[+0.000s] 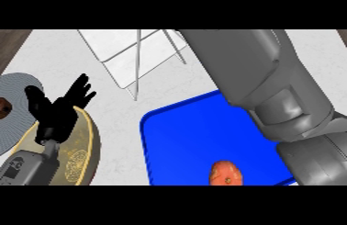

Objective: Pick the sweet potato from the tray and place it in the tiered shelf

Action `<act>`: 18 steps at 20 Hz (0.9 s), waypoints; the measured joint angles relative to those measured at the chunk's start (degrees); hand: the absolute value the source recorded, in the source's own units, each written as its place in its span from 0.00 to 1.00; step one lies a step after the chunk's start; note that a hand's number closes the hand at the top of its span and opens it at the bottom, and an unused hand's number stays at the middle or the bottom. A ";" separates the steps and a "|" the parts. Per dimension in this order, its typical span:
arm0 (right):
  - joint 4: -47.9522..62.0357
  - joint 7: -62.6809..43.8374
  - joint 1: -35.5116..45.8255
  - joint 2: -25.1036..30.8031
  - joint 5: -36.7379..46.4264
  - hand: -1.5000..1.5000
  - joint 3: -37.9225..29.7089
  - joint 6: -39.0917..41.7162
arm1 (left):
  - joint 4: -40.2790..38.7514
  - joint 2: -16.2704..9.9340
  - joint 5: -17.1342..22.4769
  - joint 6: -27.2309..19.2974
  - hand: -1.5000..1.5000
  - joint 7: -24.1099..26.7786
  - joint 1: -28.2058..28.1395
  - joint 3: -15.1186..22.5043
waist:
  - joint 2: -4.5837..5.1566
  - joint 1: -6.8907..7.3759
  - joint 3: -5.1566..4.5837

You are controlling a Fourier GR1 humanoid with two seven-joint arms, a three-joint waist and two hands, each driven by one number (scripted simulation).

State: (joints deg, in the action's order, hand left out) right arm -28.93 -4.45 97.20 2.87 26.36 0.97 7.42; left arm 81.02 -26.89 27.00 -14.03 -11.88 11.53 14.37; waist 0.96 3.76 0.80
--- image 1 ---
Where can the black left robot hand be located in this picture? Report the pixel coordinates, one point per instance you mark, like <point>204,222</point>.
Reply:
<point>56,115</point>

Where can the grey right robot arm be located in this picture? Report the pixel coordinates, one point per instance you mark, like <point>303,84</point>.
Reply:
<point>270,91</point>

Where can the blue tray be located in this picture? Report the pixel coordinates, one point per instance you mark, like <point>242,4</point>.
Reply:
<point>198,137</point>

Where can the grey round ribbed plate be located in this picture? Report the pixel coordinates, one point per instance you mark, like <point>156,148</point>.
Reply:
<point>15,112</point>

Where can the brown round food item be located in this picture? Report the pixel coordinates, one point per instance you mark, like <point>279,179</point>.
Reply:
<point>3,108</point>

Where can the round golden wooden board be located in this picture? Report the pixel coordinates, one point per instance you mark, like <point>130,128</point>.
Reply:
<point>77,152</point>

